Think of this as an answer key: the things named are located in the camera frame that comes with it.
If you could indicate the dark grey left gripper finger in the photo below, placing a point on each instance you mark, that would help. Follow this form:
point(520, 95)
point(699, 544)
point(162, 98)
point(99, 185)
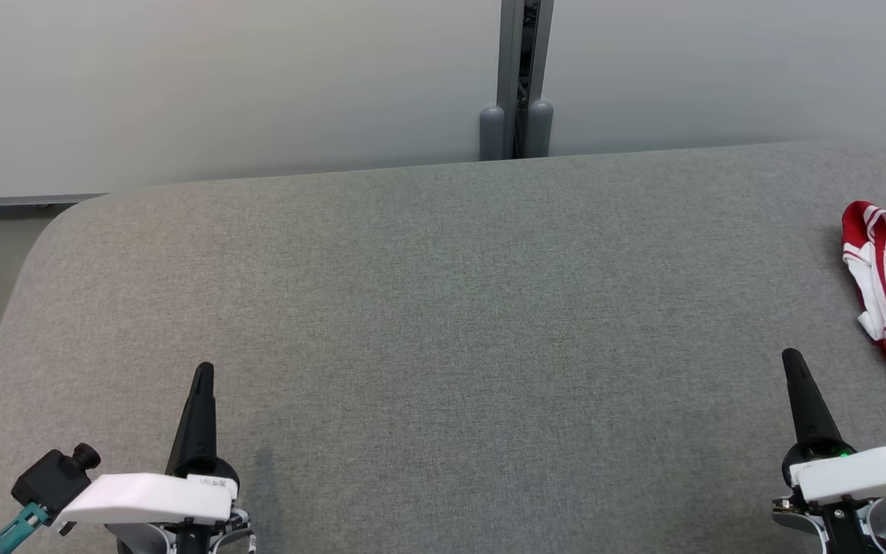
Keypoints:
point(201, 423)

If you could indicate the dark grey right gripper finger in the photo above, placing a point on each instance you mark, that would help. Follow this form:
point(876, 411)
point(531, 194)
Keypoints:
point(808, 408)

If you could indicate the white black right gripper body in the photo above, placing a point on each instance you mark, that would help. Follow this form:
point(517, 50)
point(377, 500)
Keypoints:
point(858, 473)

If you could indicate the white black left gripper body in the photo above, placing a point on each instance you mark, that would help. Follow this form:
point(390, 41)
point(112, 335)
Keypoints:
point(143, 500)

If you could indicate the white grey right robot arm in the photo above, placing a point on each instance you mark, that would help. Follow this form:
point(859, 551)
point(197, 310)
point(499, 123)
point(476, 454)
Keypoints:
point(881, 531)

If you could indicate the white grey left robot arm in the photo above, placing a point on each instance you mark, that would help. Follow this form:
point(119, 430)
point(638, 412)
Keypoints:
point(181, 542)

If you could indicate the grey fabric sofa cushion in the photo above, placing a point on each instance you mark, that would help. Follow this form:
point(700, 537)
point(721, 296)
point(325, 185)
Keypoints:
point(489, 346)

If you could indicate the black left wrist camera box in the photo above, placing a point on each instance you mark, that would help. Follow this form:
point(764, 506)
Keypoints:
point(51, 481)

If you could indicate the grey cylindrical post foot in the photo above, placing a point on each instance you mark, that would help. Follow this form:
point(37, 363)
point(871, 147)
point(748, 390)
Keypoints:
point(491, 135)
point(540, 127)

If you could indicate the grey partition post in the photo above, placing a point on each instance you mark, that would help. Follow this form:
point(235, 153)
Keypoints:
point(512, 54)

